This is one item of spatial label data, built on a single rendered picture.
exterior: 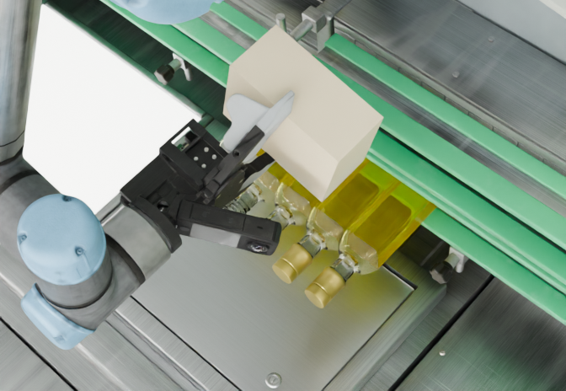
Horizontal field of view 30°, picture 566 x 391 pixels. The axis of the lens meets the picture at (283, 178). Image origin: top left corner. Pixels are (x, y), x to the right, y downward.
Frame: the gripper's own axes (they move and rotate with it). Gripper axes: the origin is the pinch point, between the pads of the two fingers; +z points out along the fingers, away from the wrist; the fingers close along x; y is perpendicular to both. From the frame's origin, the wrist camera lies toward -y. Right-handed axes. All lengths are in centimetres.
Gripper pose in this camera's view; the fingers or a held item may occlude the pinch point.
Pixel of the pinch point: (291, 124)
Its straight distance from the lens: 119.9
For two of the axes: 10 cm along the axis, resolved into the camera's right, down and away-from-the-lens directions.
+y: -7.3, -6.6, 1.8
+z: 6.8, -6.5, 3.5
